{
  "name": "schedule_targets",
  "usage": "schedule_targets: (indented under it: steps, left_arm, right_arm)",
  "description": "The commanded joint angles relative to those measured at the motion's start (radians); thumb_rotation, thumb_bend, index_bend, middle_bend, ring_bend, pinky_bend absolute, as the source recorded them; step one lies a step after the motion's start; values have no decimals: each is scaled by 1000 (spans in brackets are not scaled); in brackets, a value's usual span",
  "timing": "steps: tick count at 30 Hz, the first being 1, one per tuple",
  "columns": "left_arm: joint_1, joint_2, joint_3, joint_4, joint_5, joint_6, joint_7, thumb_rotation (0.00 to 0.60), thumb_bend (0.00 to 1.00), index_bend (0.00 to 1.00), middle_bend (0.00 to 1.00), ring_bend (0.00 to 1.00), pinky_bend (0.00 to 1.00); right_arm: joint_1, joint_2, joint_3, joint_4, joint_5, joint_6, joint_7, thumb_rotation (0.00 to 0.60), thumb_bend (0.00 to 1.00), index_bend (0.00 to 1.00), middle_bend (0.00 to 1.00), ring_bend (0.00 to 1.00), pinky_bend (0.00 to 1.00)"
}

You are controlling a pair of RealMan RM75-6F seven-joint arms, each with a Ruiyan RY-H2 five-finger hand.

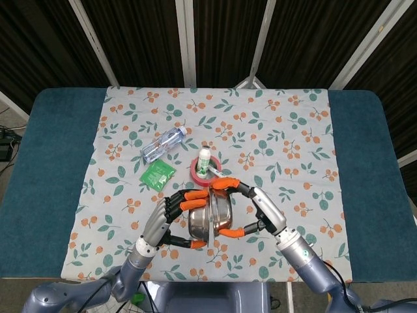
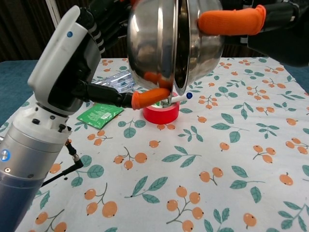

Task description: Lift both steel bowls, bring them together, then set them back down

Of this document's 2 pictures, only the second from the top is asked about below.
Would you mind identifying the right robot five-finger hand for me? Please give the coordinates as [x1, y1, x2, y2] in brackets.
[197, 0, 309, 67]

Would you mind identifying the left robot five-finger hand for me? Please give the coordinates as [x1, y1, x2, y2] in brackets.
[27, 0, 172, 116]

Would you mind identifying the stainless steel metal bowl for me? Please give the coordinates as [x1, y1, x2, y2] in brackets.
[174, 0, 225, 96]
[127, 0, 181, 94]

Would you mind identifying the clear plastic water bottle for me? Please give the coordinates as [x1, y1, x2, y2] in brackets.
[93, 71, 136, 94]

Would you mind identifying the green foil sachet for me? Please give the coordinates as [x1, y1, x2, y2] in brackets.
[76, 101, 125, 130]

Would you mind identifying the white marker blue cap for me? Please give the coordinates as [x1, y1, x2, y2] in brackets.
[166, 91, 193, 106]

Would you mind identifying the red tape roll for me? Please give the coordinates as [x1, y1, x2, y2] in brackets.
[142, 98, 181, 125]

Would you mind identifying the floral print tablecloth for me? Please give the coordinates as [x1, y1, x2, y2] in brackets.
[0, 57, 309, 232]

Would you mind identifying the dark folding screen white frame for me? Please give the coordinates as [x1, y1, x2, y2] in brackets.
[0, 0, 309, 62]

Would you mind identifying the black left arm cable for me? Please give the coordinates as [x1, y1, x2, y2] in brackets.
[41, 139, 84, 187]

